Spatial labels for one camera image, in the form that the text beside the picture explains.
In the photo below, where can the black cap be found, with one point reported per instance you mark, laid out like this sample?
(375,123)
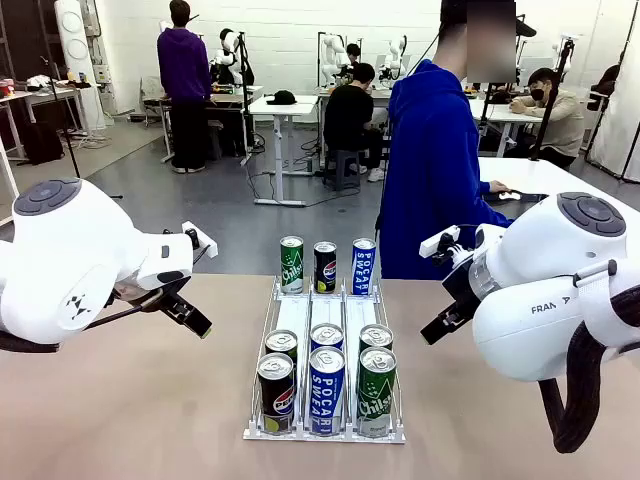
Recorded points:
(281,97)

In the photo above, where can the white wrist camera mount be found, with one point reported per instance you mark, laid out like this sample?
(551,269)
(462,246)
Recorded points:
(435,245)
(205,245)

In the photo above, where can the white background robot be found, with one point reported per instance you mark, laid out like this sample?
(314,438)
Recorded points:
(330,50)
(229,42)
(560,47)
(395,50)

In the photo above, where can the dark haired background person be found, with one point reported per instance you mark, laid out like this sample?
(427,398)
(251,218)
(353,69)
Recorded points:
(353,52)

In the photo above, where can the large white table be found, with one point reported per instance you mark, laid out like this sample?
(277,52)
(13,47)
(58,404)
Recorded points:
(550,175)

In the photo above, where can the grey stool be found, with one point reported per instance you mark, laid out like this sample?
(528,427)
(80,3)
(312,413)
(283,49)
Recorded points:
(342,167)

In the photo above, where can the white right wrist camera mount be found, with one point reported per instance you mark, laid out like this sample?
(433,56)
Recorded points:
(435,245)

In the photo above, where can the seated person in black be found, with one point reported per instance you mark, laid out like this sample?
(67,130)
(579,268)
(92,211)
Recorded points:
(350,115)

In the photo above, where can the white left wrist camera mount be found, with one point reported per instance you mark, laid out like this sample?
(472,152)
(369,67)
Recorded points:
(205,245)

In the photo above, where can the green can second row left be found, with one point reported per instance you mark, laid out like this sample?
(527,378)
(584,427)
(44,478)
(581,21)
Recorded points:
(281,342)

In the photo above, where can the black box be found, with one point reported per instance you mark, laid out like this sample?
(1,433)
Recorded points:
(44,142)

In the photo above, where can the green Chilsung cider can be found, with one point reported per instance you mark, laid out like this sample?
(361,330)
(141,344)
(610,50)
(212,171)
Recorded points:
(377,395)
(376,337)
(291,265)

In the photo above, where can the white standing desk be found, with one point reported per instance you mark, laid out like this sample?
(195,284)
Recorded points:
(282,112)

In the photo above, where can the person in blue hoodie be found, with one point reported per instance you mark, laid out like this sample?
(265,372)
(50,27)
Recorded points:
(425,165)

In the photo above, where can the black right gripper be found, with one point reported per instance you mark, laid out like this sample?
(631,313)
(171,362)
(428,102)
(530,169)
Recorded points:
(460,282)

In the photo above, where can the tall white air conditioner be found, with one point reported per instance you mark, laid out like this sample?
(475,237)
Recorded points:
(75,55)

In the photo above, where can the clear can dispenser rack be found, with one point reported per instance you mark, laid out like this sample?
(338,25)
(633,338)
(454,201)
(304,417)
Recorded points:
(327,310)

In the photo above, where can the blue sleeved right forearm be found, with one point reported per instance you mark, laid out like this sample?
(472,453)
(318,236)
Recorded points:
(495,212)

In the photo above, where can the cluttered white desk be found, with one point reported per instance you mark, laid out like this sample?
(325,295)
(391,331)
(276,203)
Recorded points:
(45,95)

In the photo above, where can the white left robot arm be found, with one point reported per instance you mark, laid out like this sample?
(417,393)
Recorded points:
(75,240)

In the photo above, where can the white curtain panel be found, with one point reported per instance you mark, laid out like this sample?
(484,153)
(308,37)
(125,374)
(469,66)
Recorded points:
(617,125)

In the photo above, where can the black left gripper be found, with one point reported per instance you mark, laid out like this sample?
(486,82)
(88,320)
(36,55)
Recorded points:
(145,296)

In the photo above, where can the blue Pocari Sweat can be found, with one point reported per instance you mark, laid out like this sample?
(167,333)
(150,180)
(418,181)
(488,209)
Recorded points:
(363,267)
(327,335)
(327,395)

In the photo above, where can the black serving tray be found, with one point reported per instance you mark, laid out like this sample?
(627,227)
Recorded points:
(525,196)

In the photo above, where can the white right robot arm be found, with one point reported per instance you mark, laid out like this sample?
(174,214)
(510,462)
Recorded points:
(530,320)

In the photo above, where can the blue sleeved left forearm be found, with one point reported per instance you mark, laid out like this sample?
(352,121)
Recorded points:
(482,188)

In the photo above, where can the person in purple hoodie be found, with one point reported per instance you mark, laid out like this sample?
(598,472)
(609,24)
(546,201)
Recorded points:
(182,75)

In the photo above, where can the masked person in beige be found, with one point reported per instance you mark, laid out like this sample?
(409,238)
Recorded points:
(560,115)

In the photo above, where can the black tripod stand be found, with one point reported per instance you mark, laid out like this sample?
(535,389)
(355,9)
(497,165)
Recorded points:
(65,130)
(246,100)
(550,105)

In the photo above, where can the black Pepsi can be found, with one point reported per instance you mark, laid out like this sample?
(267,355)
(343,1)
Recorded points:
(276,395)
(325,267)

